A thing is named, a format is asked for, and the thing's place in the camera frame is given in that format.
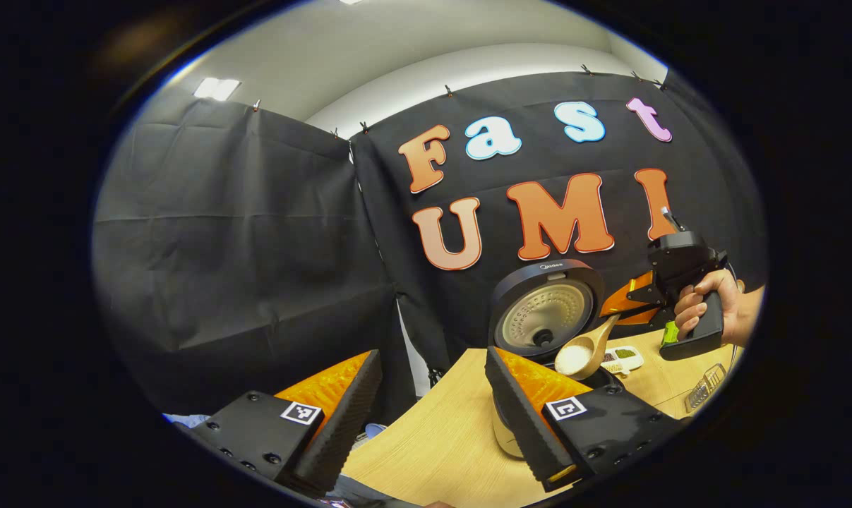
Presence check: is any wooden spoon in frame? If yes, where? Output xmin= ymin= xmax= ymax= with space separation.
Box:
xmin=554 ymin=314 xmax=620 ymax=382

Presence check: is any white rice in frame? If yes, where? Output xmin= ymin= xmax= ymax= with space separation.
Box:
xmin=557 ymin=344 xmax=594 ymax=375

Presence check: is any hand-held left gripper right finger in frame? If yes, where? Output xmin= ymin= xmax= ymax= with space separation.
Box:
xmin=486 ymin=347 xmax=688 ymax=492

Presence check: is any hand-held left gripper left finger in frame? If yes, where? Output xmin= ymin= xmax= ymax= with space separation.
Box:
xmin=186 ymin=349 xmax=383 ymax=498

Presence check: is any ceiling light panel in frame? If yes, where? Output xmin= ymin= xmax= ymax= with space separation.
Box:
xmin=193 ymin=78 xmax=241 ymax=101

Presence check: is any metal wire chopstick holder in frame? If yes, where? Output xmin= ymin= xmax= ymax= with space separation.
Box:
xmin=685 ymin=363 xmax=726 ymax=413

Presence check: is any dark grey rice cooker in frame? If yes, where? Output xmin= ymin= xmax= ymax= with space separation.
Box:
xmin=488 ymin=259 xmax=624 ymax=459

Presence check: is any white divided bean dish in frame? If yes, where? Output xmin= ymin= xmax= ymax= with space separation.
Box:
xmin=602 ymin=346 xmax=644 ymax=375

